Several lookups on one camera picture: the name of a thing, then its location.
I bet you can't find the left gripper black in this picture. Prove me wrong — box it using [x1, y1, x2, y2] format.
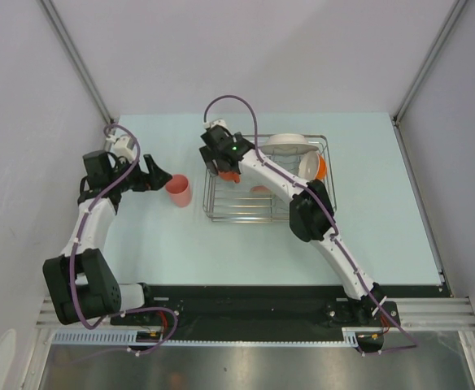
[109, 155, 171, 193]

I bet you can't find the white ribbed plate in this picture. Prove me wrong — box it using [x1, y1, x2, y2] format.
[260, 133, 312, 155]

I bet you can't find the white slotted cable duct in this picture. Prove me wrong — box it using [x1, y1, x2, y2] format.
[52, 327, 363, 349]

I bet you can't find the pink cream leaf plate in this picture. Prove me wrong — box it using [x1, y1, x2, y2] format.
[251, 185, 270, 193]

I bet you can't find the orange mug white inside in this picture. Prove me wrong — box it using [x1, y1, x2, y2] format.
[218, 171, 241, 184]

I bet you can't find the white orange small bowl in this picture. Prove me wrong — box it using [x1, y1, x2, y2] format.
[298, 151, 327, 181]

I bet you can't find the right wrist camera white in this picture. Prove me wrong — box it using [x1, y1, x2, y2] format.
[203, 119, 229, 131]

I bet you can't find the aluminium frame post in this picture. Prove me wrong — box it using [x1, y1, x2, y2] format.
[392, 0, 470, 125]
[37, 0, 114, 124]

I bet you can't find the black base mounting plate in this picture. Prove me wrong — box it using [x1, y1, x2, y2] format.
[106, 284, 399, 342]

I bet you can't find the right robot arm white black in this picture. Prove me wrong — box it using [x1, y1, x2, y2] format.
[200, 121, 387, 326]

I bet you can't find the pink plastic cup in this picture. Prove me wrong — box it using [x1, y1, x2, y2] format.
[165, 174, 192, 207]

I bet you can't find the metal wire dish rack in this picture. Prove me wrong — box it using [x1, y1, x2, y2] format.
[203, 134, 337, 223]

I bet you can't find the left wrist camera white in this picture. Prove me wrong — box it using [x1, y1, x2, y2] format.
[106, 135, 137, 163]

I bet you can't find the right aluminium frame post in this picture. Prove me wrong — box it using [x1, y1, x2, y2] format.
[392, 0, 470, 125]

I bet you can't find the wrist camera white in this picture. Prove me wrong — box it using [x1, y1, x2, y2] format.
[203, 119, 229, 131]
[106, 135, 137, 163]

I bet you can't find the left aluminium frame post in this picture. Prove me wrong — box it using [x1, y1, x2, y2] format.
[37, 0, 114, 124]

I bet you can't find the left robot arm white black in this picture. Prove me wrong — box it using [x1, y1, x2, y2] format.
[42, 150, 172, 325]

